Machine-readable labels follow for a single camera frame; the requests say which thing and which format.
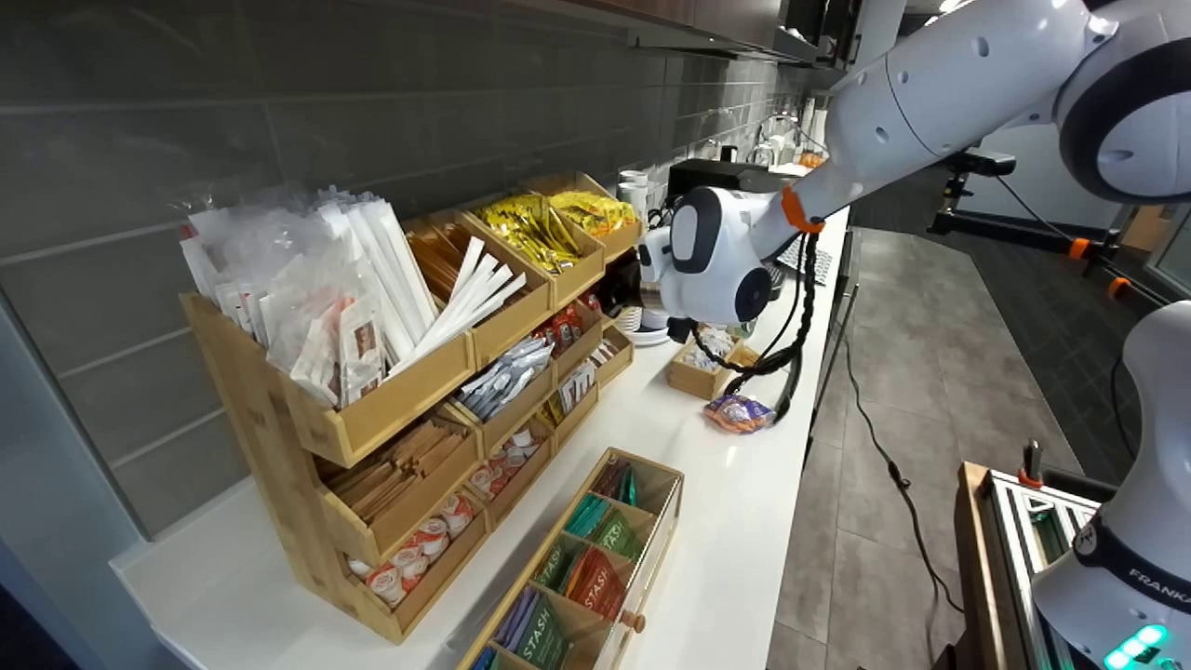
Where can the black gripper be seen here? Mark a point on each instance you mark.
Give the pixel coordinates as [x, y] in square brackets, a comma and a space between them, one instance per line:
[626, 284]

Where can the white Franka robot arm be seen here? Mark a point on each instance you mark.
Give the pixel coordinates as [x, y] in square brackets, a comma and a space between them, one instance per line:
[945, 88]

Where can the red ketchup packet pile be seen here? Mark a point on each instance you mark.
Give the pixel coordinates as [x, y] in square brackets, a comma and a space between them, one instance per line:
[570, 325]

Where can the yellow mustard packet pile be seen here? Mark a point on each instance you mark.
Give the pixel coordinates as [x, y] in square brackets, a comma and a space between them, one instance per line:
[525, 237]
[592, 212]

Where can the white red packet pile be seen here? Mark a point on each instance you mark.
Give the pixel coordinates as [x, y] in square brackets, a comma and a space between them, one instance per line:
[508, 461]
[416, 552]
[576, 387]

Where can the small wooden packet box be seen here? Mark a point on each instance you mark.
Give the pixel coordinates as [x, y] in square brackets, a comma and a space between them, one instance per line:
[694, 379]

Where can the black coffee machine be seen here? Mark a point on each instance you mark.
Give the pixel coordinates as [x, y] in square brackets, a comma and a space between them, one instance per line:
[721, 180]

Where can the white paper straw bundle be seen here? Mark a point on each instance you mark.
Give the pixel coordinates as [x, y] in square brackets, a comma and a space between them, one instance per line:
[477, 290]

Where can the silver packet pile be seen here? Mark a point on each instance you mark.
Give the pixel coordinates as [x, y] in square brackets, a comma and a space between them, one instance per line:
[508, 377]

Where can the purple orange snack bag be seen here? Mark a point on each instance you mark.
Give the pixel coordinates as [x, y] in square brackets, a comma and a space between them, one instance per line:
[740, 413]

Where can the wooden tea box clear lid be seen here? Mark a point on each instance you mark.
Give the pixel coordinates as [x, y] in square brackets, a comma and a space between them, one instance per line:
[650, 461]

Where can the teal tea bag stack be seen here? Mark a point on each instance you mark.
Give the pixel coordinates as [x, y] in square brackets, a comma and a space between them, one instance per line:
[588, 513]

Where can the bamboo tiered organizer rack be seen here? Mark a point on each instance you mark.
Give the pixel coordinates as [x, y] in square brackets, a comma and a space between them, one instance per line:
[384, 409]

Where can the dark wood upper cabinet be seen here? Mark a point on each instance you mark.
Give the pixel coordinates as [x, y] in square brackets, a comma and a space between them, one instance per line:
[746, 18]

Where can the brown wooden stirrer pile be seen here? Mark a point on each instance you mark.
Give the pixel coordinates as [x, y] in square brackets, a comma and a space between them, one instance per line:
[404, 471]

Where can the red tea bag stack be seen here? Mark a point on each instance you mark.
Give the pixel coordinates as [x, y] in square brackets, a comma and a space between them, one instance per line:
[597, 583]

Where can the clear wrapped cutlery pile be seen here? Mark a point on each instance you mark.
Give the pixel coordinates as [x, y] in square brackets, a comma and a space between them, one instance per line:
[299, 284]

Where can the blue green tea bag stack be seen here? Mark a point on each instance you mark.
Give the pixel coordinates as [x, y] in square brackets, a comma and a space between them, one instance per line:
[533, 629]

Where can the black tripod stand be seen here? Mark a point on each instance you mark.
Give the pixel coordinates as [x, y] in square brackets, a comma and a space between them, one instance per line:
[979, 160]

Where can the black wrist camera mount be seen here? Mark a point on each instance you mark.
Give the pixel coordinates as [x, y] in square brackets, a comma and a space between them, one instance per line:
[678, 329]

